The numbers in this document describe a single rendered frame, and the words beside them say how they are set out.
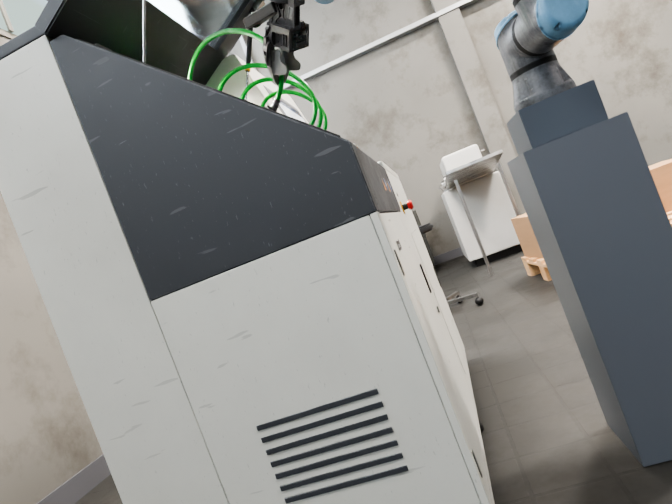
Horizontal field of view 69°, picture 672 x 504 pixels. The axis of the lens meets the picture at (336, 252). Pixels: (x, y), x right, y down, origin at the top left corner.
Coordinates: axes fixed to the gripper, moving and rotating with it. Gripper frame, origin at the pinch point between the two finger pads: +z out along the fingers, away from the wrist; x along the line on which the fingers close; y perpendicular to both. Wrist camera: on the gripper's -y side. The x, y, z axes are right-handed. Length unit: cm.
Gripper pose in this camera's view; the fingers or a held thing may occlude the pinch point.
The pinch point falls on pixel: (278, 77)
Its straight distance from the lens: 135.7
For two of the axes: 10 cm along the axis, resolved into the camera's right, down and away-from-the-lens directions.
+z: -0.5, 7.7, 6.4
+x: 6.2, -4.8, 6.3
